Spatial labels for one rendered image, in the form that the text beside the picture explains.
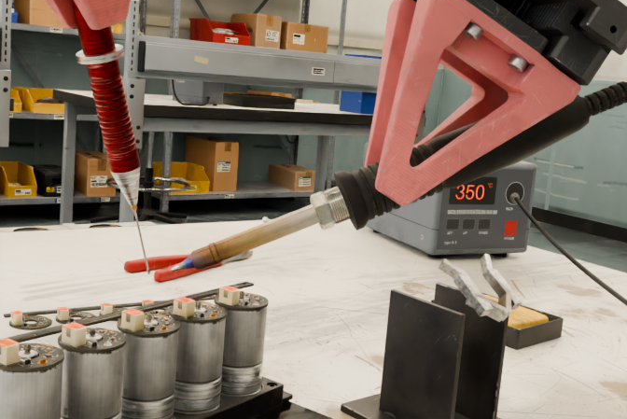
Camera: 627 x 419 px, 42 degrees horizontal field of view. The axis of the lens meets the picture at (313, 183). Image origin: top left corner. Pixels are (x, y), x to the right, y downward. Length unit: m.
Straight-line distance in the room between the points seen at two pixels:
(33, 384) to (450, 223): 0.54
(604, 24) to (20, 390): 0.23
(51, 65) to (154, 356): 4.63
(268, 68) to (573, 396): 2.63
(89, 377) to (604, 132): 5.38
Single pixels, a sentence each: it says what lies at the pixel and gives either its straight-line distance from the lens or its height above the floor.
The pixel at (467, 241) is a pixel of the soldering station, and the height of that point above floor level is 0.77.
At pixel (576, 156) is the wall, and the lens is 5.75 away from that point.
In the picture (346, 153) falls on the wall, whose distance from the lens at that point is 6.03.
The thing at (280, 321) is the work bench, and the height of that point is 0.75.
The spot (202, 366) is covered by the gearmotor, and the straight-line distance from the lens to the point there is 0.36.
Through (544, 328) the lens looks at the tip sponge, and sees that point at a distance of 0.58.
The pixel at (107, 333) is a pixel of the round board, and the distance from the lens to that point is 0.33.
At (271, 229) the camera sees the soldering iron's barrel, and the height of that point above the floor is 0.86.
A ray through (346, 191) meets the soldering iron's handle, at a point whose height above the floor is 0.87.
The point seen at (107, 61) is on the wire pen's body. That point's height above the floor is 0.92.
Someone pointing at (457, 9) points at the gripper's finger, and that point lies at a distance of 0.30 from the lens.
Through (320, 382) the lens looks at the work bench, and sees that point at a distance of 0.46.
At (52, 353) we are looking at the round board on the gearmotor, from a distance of 0.31.
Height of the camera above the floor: 0.92
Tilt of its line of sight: 8 degrees down
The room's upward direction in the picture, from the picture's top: 5 degrees clockwise
